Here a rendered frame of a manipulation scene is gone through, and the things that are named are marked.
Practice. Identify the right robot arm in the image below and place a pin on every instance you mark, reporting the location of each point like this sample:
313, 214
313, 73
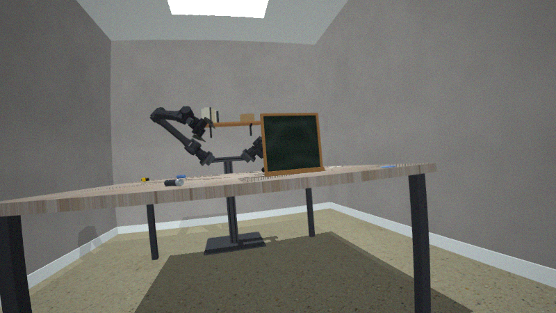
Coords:
184, 115

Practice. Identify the green chalkboard with wooden frame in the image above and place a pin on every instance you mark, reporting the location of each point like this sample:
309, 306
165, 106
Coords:
291, 143

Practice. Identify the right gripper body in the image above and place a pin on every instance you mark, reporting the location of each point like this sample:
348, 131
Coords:
199, 128

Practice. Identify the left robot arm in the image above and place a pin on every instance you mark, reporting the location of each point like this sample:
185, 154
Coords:
257, 149

